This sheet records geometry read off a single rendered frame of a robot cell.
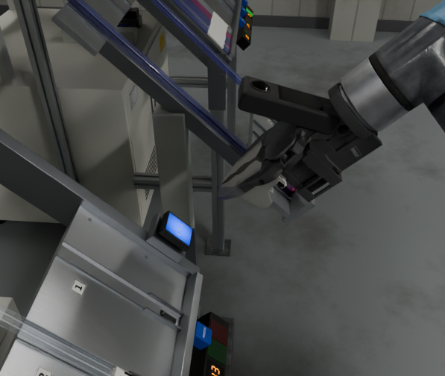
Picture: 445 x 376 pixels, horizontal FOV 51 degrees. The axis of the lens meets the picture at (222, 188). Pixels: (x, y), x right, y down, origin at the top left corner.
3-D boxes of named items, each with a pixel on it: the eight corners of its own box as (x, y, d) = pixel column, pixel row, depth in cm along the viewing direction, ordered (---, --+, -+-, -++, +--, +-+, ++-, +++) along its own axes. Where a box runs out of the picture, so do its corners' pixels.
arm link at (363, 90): (375, 76, 47) (362, 44, 53) (338, 104, 49) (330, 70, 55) (416, 123, 50) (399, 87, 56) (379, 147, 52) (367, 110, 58)
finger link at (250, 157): (243, 215, 65) (294, 180, 60) (212, 190, 63) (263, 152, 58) (244, 200, 67) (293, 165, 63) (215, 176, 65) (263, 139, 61)
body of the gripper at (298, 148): (304, 207, 58) (387, 153, 52) (257, 166, 55) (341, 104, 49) (300, 170, 64) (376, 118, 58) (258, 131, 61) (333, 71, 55)
